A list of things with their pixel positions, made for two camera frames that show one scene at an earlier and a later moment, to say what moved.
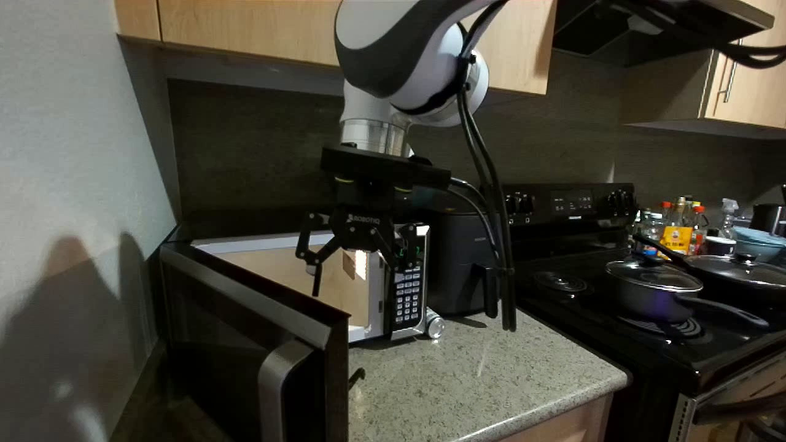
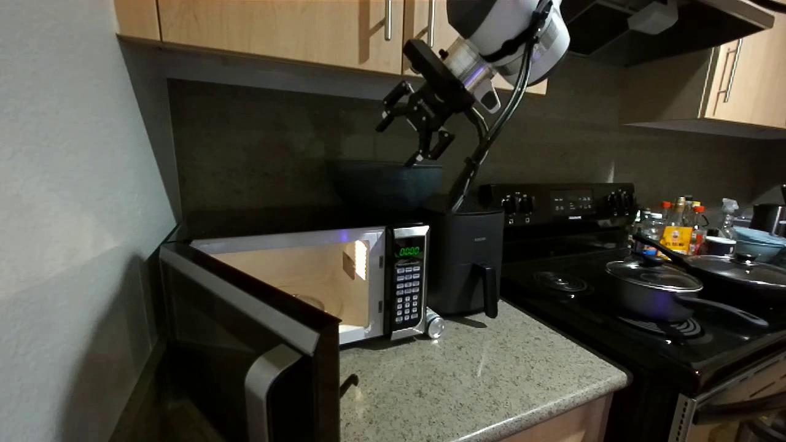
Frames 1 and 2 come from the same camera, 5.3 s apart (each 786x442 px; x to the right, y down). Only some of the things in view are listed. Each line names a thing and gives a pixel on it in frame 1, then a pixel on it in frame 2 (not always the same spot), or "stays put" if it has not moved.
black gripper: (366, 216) -> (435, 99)
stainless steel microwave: (249, 352) stays put
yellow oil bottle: (675, 234) stays put
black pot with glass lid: (662, 291) stays put
